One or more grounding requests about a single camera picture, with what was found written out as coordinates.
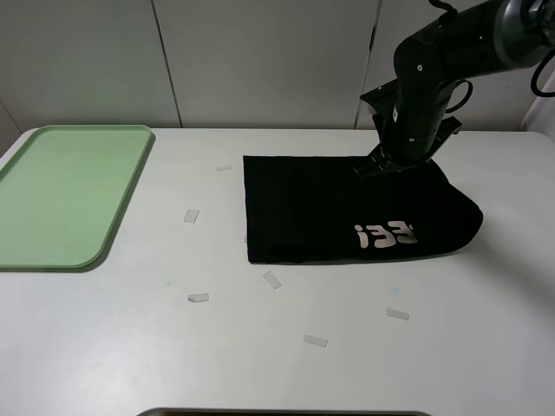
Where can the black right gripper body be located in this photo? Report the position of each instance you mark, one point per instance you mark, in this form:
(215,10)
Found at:
(377,152)

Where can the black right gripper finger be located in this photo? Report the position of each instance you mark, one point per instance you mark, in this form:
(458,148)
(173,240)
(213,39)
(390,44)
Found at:
(371,168)

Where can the black short sleeve t-shirt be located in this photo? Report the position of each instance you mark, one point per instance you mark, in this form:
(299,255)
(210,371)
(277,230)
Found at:
(318,210)

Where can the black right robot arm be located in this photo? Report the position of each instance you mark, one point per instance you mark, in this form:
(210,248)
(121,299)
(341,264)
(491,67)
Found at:
(490,38)

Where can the light green plastic tray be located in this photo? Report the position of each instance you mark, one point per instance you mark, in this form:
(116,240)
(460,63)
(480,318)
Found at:
(64,192)

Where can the black door hinge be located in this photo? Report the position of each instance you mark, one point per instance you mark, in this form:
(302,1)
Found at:
(372,38)

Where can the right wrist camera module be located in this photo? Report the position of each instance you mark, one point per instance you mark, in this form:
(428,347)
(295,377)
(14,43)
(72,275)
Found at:
(408,115)

